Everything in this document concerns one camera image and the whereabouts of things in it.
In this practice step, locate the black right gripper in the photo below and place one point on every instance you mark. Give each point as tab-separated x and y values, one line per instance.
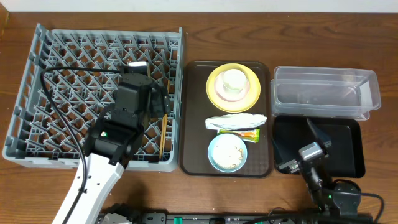
323	140

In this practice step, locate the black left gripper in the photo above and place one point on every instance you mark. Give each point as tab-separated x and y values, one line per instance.
160	101

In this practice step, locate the wooden chopstick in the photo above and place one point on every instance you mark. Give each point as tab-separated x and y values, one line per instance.
161	137
164	130

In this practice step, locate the light blue bowl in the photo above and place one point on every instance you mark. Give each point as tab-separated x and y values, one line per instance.
227	153

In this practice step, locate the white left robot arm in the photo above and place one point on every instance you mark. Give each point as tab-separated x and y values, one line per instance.
109	146

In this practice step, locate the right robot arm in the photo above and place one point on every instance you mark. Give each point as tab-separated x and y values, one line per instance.
328	154

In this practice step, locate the grey dishwasher rack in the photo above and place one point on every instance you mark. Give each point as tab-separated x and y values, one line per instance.
70	76

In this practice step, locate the black tray bin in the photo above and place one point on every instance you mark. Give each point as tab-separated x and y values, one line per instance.
346	157

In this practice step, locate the brown serving tray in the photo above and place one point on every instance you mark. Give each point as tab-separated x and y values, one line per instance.
195	138

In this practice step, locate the green snack wrapper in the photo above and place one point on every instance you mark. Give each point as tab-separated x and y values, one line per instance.
249	136

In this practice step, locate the clear plastic bin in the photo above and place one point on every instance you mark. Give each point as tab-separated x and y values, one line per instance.
325	92

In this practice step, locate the pink bowl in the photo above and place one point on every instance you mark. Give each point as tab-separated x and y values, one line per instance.
229	96

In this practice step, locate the crumpled white napkin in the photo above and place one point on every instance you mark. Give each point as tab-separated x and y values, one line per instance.
235	121

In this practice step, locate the cream cup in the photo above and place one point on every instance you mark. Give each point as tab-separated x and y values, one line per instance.
234	81

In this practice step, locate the yellow plate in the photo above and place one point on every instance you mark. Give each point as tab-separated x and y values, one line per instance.
239	106

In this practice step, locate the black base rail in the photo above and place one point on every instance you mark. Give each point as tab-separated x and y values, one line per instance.
161	218

